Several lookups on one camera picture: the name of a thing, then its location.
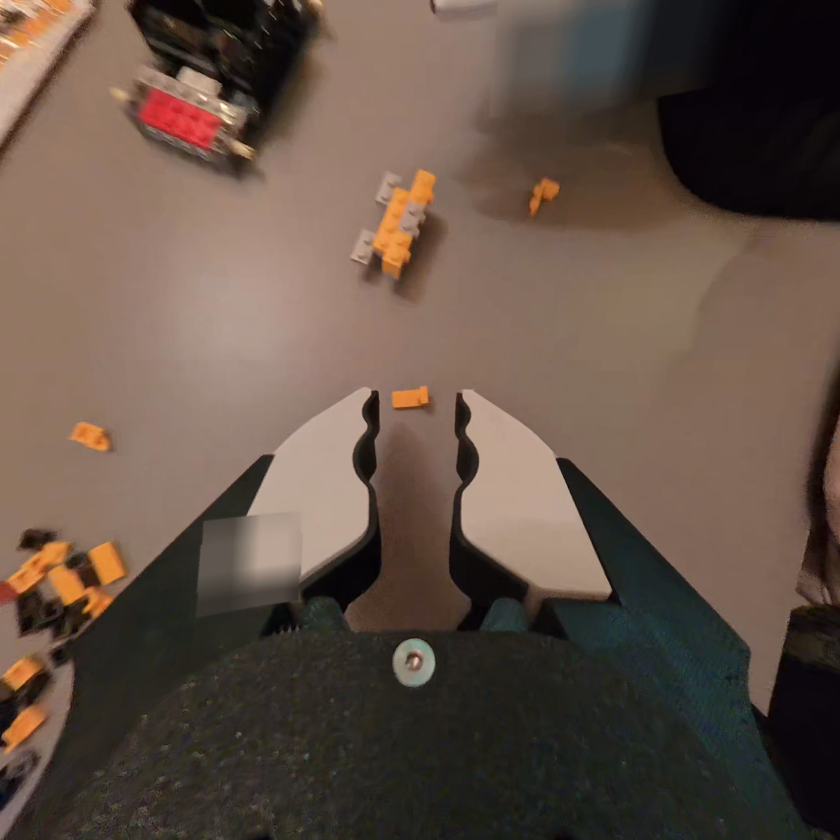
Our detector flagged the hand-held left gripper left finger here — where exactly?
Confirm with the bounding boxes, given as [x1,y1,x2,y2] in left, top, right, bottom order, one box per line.
[248,387,383,611]

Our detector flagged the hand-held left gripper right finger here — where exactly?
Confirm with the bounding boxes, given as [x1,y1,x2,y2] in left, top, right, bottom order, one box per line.
[448,388,614,614]

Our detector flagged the black red toy car chassis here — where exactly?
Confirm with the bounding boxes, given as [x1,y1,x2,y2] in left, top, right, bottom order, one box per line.
[112,0,322,177]

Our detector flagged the pile of small toy bricks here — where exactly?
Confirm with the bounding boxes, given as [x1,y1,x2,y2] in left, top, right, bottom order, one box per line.
[0,528,129,808]

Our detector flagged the orange grey brick assembly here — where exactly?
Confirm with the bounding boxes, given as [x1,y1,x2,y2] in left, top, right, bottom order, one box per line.
[351,169,437,280]

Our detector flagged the black textured pad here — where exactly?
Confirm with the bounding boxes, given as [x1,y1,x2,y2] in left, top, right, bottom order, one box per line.
[656,92,840,221]

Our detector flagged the black toy set box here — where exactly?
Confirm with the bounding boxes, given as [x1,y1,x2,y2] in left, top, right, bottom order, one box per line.
[0,0,98,148]

